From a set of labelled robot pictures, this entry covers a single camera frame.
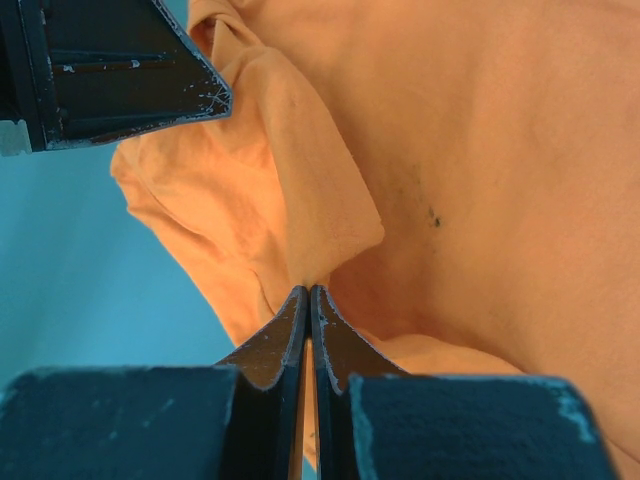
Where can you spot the orange t shirt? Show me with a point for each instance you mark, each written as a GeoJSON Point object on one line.
{"type": "Point", "coordinates": [463, 176]}

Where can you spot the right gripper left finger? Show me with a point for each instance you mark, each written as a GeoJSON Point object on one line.
{"type": "Point", "coordinates": [240, 418]}

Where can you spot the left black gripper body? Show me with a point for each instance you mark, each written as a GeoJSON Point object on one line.
{"type": "Point", "coordinates": [25, 71]}

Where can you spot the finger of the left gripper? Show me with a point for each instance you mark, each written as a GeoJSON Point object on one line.
{"type": "Point", "coordinates": [114, 34]}
{"type": "Point", "coordinates": [87, 97]}

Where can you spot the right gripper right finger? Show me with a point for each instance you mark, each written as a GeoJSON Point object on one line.
{"type": "Point", "coordinates": [377, 421]}

